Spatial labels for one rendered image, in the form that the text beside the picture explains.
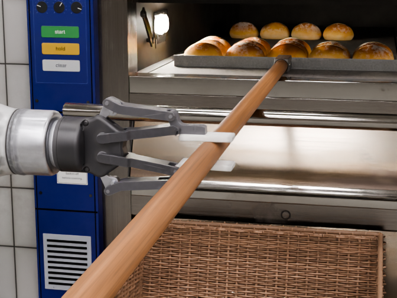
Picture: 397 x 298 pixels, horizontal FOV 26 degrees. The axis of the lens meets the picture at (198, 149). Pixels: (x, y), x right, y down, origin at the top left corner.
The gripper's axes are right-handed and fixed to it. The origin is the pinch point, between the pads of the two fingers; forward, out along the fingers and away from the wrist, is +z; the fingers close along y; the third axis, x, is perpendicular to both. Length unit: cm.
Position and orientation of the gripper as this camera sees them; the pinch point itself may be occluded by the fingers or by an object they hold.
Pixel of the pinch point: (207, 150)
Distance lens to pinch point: 112.3
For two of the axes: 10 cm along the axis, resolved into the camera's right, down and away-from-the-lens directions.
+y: -0.1, 9.8, 2.1
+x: -1.9, 2.1, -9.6
